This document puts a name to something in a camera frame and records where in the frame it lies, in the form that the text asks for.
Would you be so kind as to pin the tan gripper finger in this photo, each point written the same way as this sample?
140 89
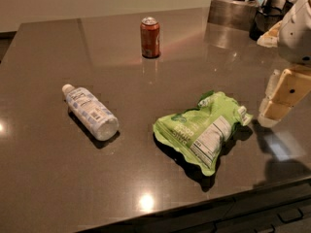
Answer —
285 89
269 39

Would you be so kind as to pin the red coke can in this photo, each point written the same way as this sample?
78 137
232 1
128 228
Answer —
149 29

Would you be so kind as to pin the green rice chip bag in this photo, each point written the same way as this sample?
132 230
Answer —
199 134

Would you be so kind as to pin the stainless steel snack dispenser base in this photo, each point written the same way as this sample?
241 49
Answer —
231 13

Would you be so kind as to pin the clear plastic water bottle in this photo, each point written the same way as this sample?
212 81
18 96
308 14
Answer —
96 118

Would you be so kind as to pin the black wire basket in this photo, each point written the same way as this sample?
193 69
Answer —
263 20

